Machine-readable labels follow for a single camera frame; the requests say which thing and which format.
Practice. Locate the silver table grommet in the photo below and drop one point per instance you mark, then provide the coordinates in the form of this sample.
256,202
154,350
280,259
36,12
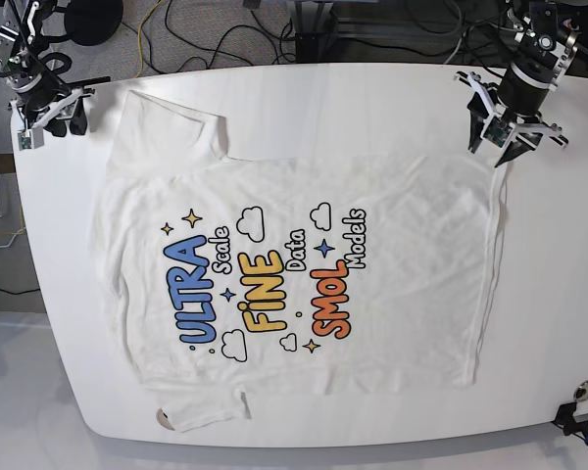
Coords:
581,392
163,420

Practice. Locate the silver table grommet left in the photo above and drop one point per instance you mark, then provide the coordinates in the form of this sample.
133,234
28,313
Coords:
163,420

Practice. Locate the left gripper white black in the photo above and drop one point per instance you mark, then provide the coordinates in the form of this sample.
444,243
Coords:
518,103

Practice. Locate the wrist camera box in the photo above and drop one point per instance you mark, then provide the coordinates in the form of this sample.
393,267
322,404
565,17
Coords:
497,131
30,139

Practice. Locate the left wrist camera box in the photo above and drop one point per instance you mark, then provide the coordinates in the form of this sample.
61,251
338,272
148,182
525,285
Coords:
497,131

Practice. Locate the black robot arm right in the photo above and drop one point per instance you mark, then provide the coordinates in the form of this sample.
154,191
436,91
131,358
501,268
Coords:
44,100

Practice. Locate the black round stand base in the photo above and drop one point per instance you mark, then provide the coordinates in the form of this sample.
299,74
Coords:
92,22

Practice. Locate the black clamp with cable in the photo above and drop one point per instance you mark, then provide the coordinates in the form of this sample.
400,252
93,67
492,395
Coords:
566,422

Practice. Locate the white printed T-shirt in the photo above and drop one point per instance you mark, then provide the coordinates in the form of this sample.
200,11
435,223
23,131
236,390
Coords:
320,275

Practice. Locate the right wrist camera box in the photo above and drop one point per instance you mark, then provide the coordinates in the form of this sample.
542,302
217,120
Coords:
30,139

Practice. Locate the black aluminium frame post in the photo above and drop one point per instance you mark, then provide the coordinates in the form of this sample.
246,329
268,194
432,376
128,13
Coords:
313,23

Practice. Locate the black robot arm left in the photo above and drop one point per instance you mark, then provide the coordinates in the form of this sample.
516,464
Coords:
545,48

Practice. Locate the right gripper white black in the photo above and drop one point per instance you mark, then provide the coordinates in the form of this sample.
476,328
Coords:
64,110

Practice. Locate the silver table grommet right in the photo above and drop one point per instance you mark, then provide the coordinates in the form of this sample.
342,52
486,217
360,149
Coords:
581,392

